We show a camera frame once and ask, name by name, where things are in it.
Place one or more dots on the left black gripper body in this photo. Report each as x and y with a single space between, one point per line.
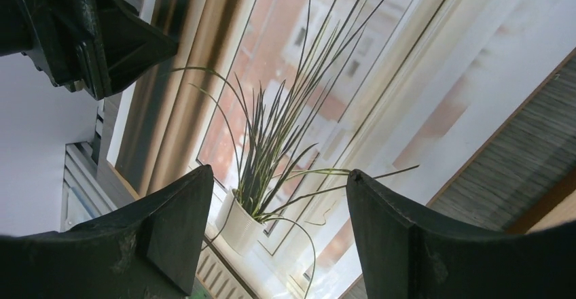
39 30

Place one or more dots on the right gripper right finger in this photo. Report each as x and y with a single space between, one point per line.
407 250

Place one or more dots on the orange wooden picture frame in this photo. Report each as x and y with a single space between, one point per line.
549 207

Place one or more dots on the plant window photo print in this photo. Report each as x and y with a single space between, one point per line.
466 106

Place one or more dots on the aluminium rail front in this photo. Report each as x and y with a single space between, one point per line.
83 198

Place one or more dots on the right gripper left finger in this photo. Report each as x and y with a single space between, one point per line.
147 249

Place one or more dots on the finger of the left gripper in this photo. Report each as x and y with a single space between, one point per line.
119 48

